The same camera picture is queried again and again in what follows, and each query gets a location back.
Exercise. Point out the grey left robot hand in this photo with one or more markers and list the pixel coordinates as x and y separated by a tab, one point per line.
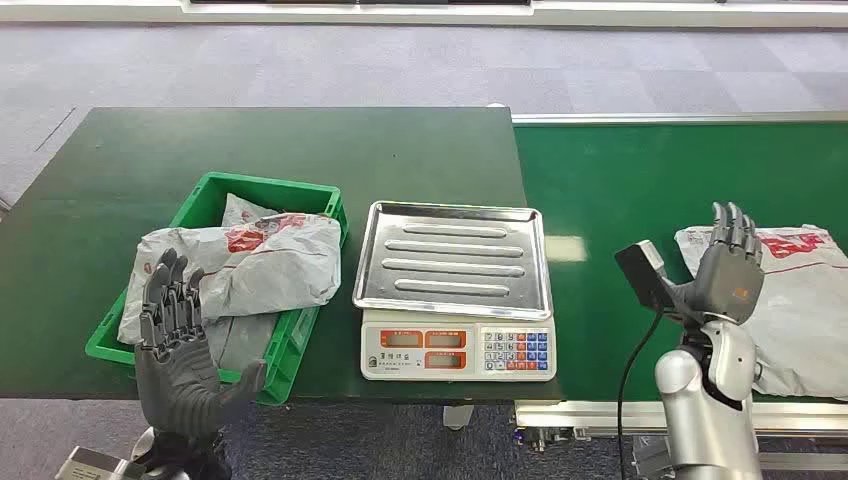
179	378

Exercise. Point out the steel scale tray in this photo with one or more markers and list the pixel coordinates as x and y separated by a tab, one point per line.
456	258

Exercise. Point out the green conveyor belt machine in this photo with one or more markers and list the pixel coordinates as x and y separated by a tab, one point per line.
609	192

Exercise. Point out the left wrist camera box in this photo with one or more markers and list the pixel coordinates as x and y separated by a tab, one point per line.
96	465

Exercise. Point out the small grey mailer bag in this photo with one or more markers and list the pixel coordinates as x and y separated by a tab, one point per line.
240	208

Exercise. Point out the white table leg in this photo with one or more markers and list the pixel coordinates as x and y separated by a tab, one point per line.
458	416

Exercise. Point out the white electronic scale body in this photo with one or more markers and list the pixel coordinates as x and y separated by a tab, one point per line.
457	348

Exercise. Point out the large grey red-print mailer bag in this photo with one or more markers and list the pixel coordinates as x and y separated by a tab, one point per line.
265	272

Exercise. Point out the grey mailer bag red logo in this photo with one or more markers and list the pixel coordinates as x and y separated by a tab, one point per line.
805	311

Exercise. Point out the green plastic bin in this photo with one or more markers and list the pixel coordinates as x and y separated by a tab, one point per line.
298	338

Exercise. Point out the plain grey mailer bag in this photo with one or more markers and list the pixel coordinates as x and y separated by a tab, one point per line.
242	341

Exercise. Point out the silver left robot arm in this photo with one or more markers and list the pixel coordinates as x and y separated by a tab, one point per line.
182	457

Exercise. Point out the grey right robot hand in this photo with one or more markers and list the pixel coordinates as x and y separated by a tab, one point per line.
725	281

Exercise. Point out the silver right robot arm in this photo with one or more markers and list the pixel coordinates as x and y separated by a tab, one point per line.
709	404

